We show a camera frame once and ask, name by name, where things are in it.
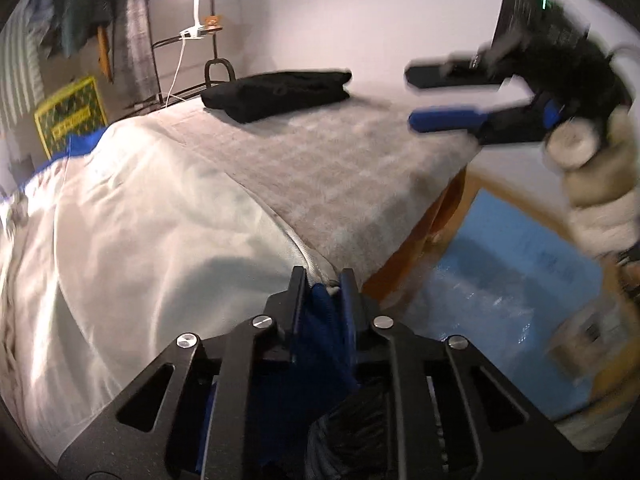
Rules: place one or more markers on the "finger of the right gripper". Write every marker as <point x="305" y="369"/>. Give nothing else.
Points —
<point x="452" y="73"/>
<point x="441" y="119"/>

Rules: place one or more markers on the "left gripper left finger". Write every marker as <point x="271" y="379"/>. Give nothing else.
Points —
<point x="286" y="309"/>

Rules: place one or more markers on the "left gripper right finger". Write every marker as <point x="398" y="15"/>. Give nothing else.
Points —
<point x="364" y="343"/>

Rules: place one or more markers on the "white and blue jacket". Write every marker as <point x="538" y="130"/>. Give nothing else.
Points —
<point x="107" y="257"/>

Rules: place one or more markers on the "black clothes rack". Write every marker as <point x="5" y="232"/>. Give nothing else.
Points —
<point x="211" y="26"/>

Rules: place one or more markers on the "right gloved hand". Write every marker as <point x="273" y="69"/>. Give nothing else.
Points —
<point x="600" y="180"/>

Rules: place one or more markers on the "black folded garment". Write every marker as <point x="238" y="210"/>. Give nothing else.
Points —
<point x="257" y="97"/>

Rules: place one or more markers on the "grey plaid hanging coat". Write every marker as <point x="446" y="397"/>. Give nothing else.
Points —
<point x="134" y="66"/>

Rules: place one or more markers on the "yellow green storage box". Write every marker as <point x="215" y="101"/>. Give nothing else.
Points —
<point x="75" y="109"/>

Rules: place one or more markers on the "striped hanging cloth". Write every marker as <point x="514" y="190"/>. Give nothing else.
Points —
<point x="21" y="82"/>

